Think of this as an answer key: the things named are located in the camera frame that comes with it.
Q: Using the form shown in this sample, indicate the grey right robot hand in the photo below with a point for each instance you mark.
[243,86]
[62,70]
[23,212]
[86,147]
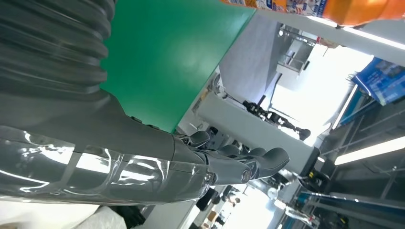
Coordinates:
[95,151]

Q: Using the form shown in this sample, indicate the ceiling light strip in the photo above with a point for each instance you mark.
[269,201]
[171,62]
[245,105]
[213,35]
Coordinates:
[370,151]

